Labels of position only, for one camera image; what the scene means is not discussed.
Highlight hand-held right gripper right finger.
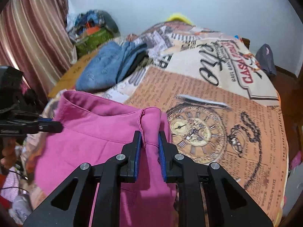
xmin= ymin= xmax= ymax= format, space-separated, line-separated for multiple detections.
xmin=158 ymin=130 xmax=273 ymax=227

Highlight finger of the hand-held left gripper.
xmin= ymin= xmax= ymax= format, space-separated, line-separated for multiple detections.
xmin=38 ymin=118 xmax=63 ymax=133

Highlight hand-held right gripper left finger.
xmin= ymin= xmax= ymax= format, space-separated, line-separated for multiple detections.
xmin=23 ymin=130 xmax=143 ymax=227

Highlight pink pants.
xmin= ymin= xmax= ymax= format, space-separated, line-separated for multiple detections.
xmin=35 ymin=90 xmax=178 ymax=227

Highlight printed blanket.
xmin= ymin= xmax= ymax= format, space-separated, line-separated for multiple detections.
xmin=21 ymin=21 xmax=290 ymax=227

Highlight striped brown curtain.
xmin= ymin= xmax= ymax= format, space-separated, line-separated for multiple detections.
xmin=0 ymin=0 xmax=79 ymax=101

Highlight blue denim jeans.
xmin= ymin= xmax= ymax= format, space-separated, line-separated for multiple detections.
xmin=76 ymin=41 xmax=150 ymax=93

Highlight white printed cloth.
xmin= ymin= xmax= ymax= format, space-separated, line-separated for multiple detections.
xmin=0 ymin=168 xmax=34 ymax=224

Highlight green patterned bag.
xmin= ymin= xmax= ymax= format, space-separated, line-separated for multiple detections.
xmin=74 ymin=28 xmax=114 ymax=58

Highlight pile of clothes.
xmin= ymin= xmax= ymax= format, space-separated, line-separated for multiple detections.
xmin=66 ymin=9 xmax=119 ymax=42

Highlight yellow foam tube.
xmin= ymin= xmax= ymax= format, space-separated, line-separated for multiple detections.
xmin=165 ymin=13 xmax=195 ymax=26

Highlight grey backpack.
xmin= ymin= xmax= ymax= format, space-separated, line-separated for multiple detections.
xmin=255 ymin=44 xmax=277 ymax=76

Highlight thin black cable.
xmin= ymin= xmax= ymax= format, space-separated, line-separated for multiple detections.
xmin=0 ymin=167 xmax=27 ymax=192

